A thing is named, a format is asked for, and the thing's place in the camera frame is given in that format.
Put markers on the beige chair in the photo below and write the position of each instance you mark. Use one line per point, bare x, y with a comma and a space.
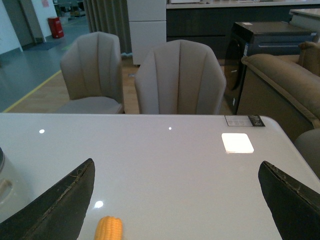
92, 72
180, 77

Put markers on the beige chair left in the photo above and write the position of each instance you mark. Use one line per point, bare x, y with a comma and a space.
92, 72

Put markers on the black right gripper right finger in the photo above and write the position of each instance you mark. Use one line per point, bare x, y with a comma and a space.
295, 207

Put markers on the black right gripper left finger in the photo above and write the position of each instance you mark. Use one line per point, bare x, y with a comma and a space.
58, 213

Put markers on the beige chair centre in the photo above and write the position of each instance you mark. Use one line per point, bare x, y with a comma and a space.
180, 77

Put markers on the dark kitchen counter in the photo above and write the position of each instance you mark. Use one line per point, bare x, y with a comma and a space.
212, 26

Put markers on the label sticker on table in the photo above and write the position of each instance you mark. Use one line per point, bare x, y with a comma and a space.
244, 120

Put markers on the yellow corn cob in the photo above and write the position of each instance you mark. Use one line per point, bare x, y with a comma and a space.
109, 228

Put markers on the white table far right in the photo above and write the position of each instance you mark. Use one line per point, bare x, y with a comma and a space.
308, 18

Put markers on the brown sofa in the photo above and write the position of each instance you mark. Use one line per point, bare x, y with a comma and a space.
285, 88

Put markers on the black washing machine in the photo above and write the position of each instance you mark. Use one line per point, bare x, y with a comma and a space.
250, 38

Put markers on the grey curtain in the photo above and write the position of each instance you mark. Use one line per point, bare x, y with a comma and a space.
110, 16

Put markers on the white cabinet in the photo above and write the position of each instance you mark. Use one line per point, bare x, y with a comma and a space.
147, 26

